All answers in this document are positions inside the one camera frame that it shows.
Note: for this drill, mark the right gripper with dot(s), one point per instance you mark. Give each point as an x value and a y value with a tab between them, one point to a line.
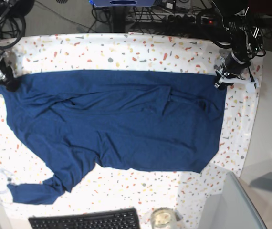
12	84

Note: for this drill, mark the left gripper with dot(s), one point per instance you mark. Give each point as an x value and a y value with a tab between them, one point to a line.
231	67

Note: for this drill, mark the dark blue t-shirt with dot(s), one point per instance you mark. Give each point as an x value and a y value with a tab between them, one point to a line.
147	121

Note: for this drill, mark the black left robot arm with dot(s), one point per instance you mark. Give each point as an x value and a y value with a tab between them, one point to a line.
245	40

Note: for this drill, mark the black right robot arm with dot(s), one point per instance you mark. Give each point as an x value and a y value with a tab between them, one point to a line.
12	29

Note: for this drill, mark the white terrazzo tablecloth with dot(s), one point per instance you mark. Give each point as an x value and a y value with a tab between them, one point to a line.
105	188

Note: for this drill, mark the black power strip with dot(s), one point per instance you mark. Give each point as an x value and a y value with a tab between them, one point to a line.
185	18

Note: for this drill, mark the blue box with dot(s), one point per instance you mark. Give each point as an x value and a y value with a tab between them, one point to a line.
125	3

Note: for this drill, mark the grey monitor back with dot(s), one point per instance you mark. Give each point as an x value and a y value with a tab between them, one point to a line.
231	209

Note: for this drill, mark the glass jar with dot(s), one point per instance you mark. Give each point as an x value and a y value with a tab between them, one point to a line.
163	218

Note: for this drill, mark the black keyboard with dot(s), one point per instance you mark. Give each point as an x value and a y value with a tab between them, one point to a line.
116	219

